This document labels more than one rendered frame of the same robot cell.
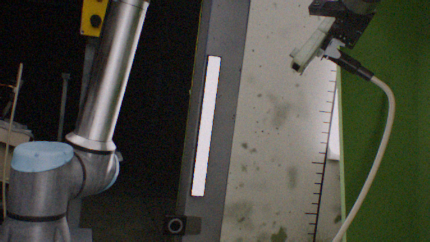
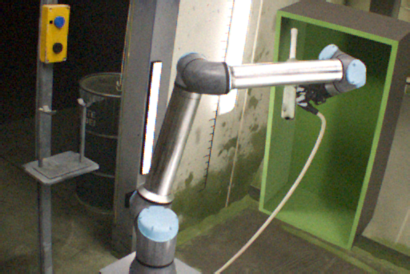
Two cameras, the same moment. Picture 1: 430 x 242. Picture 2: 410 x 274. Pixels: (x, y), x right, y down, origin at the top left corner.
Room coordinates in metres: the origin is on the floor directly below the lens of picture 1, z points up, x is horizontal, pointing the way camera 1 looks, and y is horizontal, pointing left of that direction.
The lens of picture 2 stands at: (-0.10, 1.31, 1.85)
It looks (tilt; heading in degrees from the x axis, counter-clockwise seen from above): 22 degrees down; 322
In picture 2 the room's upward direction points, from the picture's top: 9 degrees clockwise
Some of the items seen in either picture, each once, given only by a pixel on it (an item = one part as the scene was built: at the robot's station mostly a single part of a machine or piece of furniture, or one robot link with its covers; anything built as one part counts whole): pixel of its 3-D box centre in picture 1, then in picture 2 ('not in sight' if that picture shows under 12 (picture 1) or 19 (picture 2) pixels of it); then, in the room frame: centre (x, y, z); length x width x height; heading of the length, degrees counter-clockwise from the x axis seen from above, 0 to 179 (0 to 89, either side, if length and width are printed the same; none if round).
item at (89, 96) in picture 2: not in sight; (114, 141); (2.84, -0.18, 0.44); 0.59 x 0.58 x 0.89; 178
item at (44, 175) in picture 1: (43, 175); (156, 234); (1.20, 0.45, 0.83); 0.17 x 0.15 x 0.18; 159
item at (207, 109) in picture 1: (205, 126); (150, 119); (1.98, 0.06, 0.96); 0.06 x 0.02 x 0.63; 107
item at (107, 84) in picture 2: not in sight; (119, 86); (2.85, -0.18, 0.86); 0.54 x 0.54 x 0.01
